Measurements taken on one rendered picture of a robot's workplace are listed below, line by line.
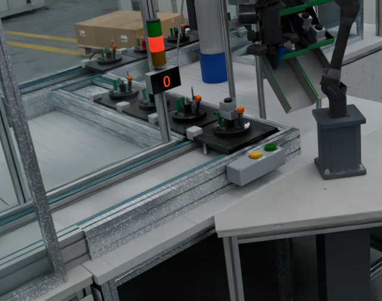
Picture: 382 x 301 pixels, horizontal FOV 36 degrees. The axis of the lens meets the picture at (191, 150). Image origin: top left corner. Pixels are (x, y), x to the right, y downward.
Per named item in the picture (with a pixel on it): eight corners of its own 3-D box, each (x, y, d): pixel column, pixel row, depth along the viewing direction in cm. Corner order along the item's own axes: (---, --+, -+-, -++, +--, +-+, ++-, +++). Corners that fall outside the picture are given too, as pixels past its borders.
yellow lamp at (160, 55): (169, 63, 205) (167, 49, 203) (157, 67, 203) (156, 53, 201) (161, 61, 209) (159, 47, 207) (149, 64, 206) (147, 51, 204)
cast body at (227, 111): (240, 116, 215) (238, 98, 213) (231, 120, 213) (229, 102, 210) (224, 111, 222) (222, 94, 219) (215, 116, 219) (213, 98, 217)
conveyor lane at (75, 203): (279, 154, 221) (277, 129, 217) (82, 252, 177) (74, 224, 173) (228, 136, 242) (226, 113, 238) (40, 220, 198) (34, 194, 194)
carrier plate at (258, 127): (278, 132, 217) (277, 126, 216) (229, 155, 204) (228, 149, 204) (234, 118, 235) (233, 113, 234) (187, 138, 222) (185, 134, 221)
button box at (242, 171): (286, 163, 204) (285, 147, 202) (241, 187, 193) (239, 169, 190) (271, 158, 209) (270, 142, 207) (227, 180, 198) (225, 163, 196)
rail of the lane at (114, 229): (301, 153, 219) (299, 126, 214) (92, 261, 172) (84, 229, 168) (290, 150, 223) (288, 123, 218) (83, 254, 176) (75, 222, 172)
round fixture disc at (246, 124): (258, 128, 217) (258, 123, 216) (230, 141, 210) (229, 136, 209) (233, 120, 228) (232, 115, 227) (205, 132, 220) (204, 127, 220)
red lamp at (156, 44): (167, 49, 203) (165, 34, 201) (155, 52, 201) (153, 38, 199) (159, 47, 207) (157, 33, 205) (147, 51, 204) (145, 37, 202)
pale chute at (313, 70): (339, 93, 235) (344, 87, 231) (313, 101, 230) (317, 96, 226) (305, 36, 244) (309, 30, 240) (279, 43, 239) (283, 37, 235)
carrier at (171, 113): (231, 117, 236) (228, 88, 231) (184, 138, 223) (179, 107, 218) (194, 106, 254) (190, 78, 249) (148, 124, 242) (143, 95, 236)
